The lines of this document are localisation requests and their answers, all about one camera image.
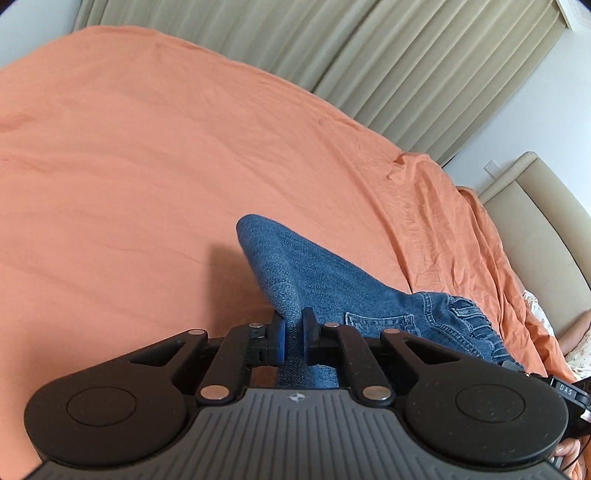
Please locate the white wall outlet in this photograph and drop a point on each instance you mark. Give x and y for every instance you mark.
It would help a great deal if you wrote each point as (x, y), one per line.
(491, 167)

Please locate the orange duvet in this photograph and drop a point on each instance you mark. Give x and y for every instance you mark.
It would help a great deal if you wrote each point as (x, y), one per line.
(498, 258)

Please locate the beige pleated curtain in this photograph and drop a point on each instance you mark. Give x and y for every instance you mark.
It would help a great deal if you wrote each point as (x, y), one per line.
(369, 50)

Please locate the blue denim pants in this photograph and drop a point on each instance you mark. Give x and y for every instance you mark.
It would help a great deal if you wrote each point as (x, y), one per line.
(323, 277)

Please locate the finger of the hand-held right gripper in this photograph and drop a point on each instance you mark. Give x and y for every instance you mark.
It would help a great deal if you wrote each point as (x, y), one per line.
(531, 374)

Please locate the beige padded headboard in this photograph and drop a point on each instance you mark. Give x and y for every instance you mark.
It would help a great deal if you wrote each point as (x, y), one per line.
(535, 221)

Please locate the person's right hand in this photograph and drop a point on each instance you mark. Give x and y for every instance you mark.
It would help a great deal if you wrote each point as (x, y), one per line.
(567, 453)

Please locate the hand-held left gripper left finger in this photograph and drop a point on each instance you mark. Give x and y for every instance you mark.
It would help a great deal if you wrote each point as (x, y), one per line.
(278, 341)

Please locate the orange bed sheet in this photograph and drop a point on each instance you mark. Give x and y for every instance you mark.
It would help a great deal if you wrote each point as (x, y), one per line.
(161, 161)

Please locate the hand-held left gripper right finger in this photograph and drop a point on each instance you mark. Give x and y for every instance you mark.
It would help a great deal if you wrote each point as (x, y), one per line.
(307, 339)

